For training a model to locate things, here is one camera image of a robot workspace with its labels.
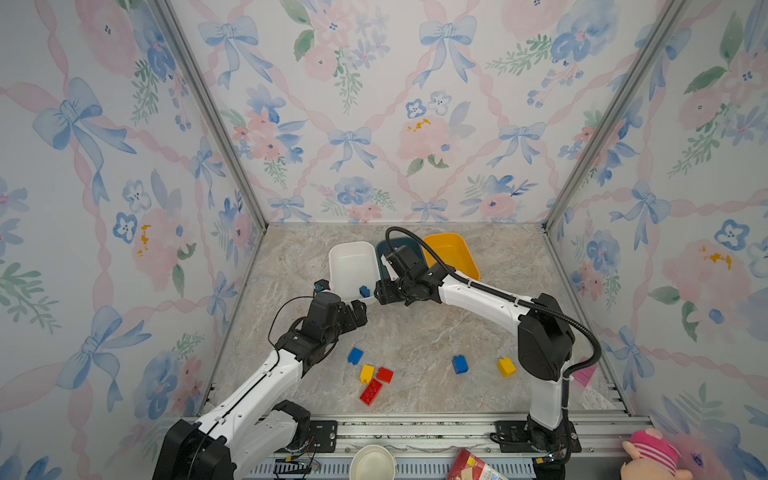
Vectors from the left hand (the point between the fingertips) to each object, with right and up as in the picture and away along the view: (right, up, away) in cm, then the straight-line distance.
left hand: (354, 307), depth 83 cm
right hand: (+7, +4, +5) cm, 10 cm away
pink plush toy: (+68, -30, -17) cm, 77 cm away
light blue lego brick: (0, -15, +4) cm, 16 cm away
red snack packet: (+27, -33, -15) cm, 45 cm away
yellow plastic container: (+34, +16, +32) cm, 50 cm away
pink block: (+63, -19, -1) cm, 66 cm away
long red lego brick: (+5, -23, -2) cm, 23 cm away
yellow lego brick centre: (+4, -18, -1) cm, 19 cm away
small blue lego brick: (+2, +3, +15) cm, 15 cm away
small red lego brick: (+8, -19, +1) cm, 21 cm away
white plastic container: (-3, +9, +24) cm, 26 cm away
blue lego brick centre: (+30, -17, +2) cm, 34 cm away
